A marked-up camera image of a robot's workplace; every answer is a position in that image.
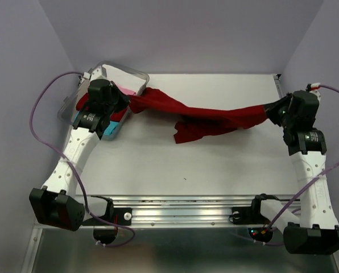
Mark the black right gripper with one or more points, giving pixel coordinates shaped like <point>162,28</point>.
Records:
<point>271,108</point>

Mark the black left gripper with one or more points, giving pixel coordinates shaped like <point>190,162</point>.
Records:
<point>124,100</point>

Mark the clear plastic storage bin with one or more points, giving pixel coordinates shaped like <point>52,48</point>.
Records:
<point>68,110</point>

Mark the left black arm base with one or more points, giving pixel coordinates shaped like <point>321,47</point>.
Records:
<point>104,208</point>

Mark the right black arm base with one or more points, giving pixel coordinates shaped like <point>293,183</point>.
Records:
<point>250,215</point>

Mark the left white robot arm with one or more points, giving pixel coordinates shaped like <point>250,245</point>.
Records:
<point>54,203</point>

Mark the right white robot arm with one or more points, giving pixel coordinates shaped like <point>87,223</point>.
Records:
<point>307,220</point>

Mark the rolled dark red t shirt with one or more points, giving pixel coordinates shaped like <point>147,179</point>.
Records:
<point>115,117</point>

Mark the rolled pink t shirt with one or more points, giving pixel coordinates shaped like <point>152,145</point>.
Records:
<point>127,91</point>

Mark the rolled white t shirt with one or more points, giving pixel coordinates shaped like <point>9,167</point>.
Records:
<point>133,80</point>

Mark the rolled cyan t shirt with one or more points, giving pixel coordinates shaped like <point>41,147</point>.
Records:
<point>105,125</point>

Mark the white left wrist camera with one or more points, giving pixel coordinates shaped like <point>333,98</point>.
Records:
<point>96,74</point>

